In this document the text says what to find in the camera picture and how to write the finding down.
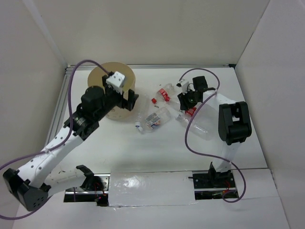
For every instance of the aluminium frame rail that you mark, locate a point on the aluminium frame rail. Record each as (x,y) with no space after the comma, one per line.
(60,108)
(160,66)

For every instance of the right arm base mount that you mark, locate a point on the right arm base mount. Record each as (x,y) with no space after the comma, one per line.
(212,186)

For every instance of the aluminium frame rail left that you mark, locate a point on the aluminium frame rail left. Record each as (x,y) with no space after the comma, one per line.
(60,108)

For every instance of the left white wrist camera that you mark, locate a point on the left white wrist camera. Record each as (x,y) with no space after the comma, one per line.
(116,80)

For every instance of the blue label clear bottle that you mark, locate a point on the blue label clear bottle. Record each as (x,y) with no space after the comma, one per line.
(153,121)

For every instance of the clear ribbed bottle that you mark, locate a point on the clear ribbed bottle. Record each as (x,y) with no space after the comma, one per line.
(202,126)

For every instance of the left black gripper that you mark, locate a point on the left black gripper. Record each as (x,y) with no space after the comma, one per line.
(123,102)

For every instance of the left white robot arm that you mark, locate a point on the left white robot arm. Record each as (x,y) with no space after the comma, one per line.
(33,183)

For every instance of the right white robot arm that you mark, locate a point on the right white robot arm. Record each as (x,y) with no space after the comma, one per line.
(232,118)

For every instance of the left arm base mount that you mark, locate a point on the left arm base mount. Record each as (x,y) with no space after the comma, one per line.
(96,192)

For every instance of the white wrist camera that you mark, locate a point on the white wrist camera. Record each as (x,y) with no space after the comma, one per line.
(183,85)
(116,80)

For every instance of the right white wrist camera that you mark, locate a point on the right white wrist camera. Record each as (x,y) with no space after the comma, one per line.
(183,85)

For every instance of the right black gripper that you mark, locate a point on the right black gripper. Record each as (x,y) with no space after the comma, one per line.
(184,103)

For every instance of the small red label bottle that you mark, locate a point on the small red label bottle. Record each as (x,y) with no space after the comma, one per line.
(164,94)

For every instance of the aluminium frame rail back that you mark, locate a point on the aluminium frame rail back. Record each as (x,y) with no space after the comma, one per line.
(160,66)

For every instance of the white tape sheet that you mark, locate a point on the white tape sheet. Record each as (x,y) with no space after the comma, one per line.
(151,189)

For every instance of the long red label bottle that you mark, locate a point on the long red label bottle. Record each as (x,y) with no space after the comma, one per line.
(175,104)

